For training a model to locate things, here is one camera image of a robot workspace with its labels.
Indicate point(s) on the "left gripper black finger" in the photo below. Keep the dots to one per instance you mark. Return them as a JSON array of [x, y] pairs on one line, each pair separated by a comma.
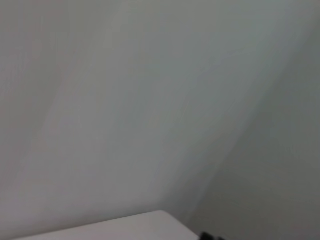
[[208, 236]]

